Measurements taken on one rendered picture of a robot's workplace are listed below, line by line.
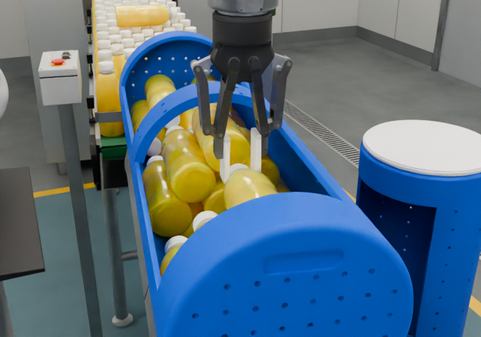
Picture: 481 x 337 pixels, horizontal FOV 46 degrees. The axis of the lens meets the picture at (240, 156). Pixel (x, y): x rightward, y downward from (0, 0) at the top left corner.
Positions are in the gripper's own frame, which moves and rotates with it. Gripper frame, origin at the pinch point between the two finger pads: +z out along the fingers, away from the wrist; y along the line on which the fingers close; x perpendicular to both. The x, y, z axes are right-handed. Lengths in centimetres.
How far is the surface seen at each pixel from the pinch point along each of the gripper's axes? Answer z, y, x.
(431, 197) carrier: 21, 43, 16
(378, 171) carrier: 18.5, 35.2, 24.4
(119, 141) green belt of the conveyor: 31, -15, 78
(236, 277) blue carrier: 0.1, -6.7, -25.9
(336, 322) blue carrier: 8.2, 4.6, -25.8
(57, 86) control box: 15, -30, 83
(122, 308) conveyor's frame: 113, -19, 106
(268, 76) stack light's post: 25, 36, 109
